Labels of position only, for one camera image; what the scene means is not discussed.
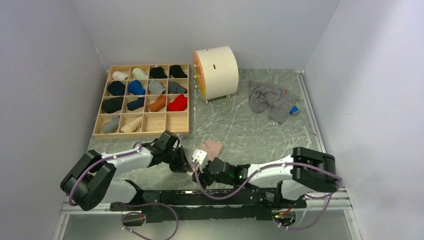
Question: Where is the black rolled sock right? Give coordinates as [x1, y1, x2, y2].
[169, 65, 188, 79]

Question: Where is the grey striped underwear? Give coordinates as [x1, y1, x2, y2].
[248, 81, 300, 124]

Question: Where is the orange rolled sock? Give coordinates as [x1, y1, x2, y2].
[147, 94, 167, 112]

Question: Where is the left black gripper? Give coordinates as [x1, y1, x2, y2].
[163, 145, 193, 173]

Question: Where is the red rolled sock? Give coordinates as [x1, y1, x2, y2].
[167, 94, 189, 112]

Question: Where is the aluminium frame rail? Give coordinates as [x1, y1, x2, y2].
[72, 187, 362, 240]

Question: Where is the black ribbed rolled sock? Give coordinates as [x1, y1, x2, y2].
[101, 96, 124, 114]

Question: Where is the light grey rolled sock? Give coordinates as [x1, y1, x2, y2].
[100, 115, 120, 134]

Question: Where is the white rolled sock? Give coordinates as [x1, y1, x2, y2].
[112, 71, 128, 81]

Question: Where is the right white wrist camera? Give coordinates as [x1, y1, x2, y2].
[192, 149, 210, 171]

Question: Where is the wooden compartment tray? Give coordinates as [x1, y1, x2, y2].
[93, 63, 190, 139]

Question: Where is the blue rolled sock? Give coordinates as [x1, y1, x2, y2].
[127, 80, 146, 96]

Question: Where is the striped dark rolled sock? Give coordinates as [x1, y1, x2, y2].
[168, 81, 188, 94]

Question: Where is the cream cylindrical drum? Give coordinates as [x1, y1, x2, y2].
[192, 46, 239, 105]

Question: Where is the pink beige underwear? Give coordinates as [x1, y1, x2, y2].
[199, 140, 224, 161]

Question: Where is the cream rolled sock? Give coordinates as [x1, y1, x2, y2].
[131, 67, 149, 80]

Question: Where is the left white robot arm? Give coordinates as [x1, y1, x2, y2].
[60, 130, 192, 211]

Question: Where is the blue small object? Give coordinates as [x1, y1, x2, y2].
[289, 106, 300, 116]

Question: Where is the dark navy rolled sock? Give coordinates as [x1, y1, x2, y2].
[126, 97, 145, 111]

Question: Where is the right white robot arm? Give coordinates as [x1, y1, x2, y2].
[192, 147, 343, 208]

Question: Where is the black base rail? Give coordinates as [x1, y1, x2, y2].
[109, 187, 307, 223]

